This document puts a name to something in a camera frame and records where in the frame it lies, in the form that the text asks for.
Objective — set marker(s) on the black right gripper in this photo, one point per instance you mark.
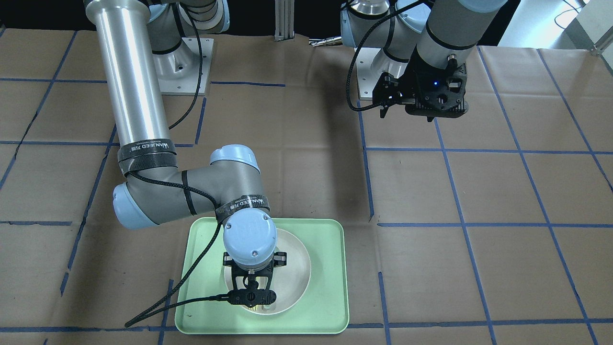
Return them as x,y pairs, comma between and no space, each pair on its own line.
228,261

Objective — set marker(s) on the white round plate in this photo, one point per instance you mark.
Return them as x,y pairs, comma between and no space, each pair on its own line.
289,282

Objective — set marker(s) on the light green plastic tray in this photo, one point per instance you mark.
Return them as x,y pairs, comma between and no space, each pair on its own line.
324,308

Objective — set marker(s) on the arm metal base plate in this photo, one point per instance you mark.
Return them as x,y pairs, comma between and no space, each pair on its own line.
179,72
371,63

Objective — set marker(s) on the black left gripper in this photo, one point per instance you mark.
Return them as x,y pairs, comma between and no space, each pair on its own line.
411,82

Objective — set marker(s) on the aluminium frame post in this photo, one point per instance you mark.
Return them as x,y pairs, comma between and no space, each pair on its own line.
284,20

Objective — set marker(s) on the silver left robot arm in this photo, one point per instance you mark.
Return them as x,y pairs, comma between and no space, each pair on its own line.
421,52

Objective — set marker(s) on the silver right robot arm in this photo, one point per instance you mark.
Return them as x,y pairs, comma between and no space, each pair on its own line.
155,191

